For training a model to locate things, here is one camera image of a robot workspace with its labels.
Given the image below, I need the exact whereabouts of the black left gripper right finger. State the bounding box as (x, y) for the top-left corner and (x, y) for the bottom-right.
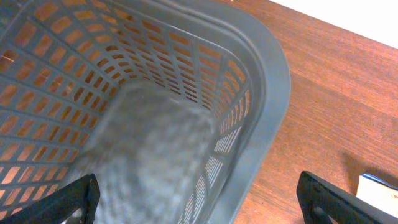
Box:
(296, 171), (397, 224)

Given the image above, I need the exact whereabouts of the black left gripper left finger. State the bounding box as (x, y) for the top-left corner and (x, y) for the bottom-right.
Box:
(1, 174), (100, 224)

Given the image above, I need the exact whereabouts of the yellow snack bag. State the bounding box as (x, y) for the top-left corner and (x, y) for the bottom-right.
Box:
(356, 174), (398, 218)

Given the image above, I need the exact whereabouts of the grey plastic mesh basket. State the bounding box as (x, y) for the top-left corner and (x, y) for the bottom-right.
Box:
(1, 0), (290, 223)

